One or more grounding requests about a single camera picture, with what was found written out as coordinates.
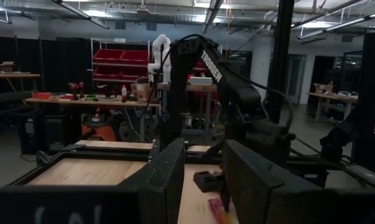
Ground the orange shop vacuum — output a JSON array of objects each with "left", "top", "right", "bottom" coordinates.
[{"left": 80, "top": 108, "right": 118, "bottom": 142}]

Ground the red popcorn bag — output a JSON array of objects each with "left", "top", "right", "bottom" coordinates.
[{"left": 208, "top": 197, "right": 238, "bottom": 224}]

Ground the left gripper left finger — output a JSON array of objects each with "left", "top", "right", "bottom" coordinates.
[{"left": 119, "top": 138, "right": 186, "bottom": 224}]

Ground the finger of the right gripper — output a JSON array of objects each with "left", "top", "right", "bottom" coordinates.
[
  {"left": 192, "top": 170, "right": 223, "bottom": 193},
  {"left": 220, "top": 182, "right": 232, "bottom": 213}
]

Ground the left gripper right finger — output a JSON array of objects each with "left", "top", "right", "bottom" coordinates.
[{"left": 223, "top": 139, "right": 328, "bottom": 224}]

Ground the red storage bin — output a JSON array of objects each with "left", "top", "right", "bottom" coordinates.
[
  {"left": 121, "top": 67, "right": 149, "bottom": 81},
  {"left": 121, "top": 49, "right": 150, "bottom": 65},
  {"left": 93, "top": 66, "right": 123, "bottom": 79},
  {"left": 93, "top": 49, "right": 124, "bottom": 63}
]

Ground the wooden side table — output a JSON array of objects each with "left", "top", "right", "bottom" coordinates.
[{"left": 307, "top": 91, "right": 359, "bottom": 121}]

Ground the black table clamp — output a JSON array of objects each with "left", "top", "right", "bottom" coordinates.
[{"left": 36, "top": 150, "right": 56, "bottom": 166}]

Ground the wooden workbench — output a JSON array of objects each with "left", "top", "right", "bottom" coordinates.
[{"left": 24, "top": 96, "right": 162, "bottom": 144}]

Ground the black equipment case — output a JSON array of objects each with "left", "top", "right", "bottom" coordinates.
[{"left": 17, "top": 111, "right": 82, "bottom": 155}]

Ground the black vertical frame post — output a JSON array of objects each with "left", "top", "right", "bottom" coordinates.
[{"left": 267, "top": 0, "right": 295, "bottom": 124}]

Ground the brown cardboard box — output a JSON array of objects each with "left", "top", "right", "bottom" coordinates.
[{"left": 130, "top": 82, "right": 155, "bottom": 100}]

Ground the white metal shelf rack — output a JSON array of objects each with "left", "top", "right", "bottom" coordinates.
[{"left": 90, "top": 37, "right": 151, "bottom": 85}]

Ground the small cardboard box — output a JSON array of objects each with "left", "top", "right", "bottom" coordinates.
[{"left": 313, "top": 83, "right": 334, "bottom": 93}]

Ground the white flat box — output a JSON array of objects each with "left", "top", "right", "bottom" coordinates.
[{"left": 189, "top": 76, "right": 213, "bottom": 86}]

